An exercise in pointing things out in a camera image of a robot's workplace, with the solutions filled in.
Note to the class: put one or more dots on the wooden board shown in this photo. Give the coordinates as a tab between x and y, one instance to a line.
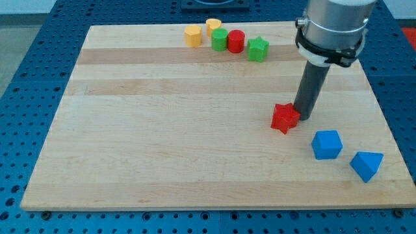
147	123

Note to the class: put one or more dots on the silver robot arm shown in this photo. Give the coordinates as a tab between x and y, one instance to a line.
329	32

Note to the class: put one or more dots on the yellow heart block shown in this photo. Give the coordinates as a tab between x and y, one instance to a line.
212	24

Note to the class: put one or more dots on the blue cube block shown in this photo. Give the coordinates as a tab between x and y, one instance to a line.
326	144

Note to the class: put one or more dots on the red star block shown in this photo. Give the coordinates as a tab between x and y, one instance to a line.
284	117

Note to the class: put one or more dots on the red cylinder block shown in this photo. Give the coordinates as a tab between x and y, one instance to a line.
235	41

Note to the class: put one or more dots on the green star block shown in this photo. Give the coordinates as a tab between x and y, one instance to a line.
257	49

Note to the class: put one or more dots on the green cylinder block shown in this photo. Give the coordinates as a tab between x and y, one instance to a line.
219	39

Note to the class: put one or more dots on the blue triangle block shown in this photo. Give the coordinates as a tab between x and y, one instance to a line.
366	164

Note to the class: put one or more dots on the yellow octagon block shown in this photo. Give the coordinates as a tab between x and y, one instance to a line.
193	35

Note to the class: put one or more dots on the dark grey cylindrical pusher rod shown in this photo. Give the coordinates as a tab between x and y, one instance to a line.
309	89

